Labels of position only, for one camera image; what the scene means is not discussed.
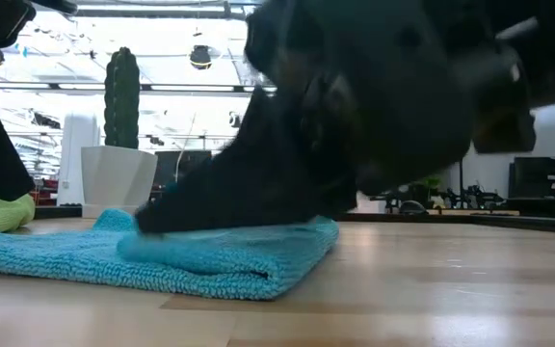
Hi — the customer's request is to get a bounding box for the white hexagonal plant pot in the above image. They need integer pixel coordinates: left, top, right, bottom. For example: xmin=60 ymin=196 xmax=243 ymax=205
xmin=80 ymin=145 xmax=159 ymax=219

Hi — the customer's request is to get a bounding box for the black background monitor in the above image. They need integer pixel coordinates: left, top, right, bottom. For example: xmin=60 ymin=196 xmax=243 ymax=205
xmin=153 ymin=149 xmax=213 ymax=189

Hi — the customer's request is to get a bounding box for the green background plant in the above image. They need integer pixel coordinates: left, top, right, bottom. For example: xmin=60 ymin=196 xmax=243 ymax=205
xmin=414 ymin=175 xmax=442 ymax=194

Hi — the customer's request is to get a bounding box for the long ceiling light strip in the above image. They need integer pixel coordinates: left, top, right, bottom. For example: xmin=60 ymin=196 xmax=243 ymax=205
xmin=0 ymin=82 xmax=555 ymax=100

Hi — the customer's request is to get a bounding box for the blue microfiber towel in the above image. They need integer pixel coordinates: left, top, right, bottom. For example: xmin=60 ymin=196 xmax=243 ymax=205
xmin=0 ymin=207 xmax=340 ymax=302

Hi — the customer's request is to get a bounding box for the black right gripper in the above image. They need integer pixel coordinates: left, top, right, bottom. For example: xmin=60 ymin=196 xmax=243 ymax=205
xmin=246 ymin=0 xmax=538 ymax=197

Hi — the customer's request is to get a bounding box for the green cactus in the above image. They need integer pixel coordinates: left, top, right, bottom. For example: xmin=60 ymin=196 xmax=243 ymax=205
xmin=103 ymin=46 xmax=142 ymax=149

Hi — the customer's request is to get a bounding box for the black storage cabinet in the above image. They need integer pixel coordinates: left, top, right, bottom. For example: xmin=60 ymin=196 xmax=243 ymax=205
xmin=507 ymin=155 xmax=555 ymax=219

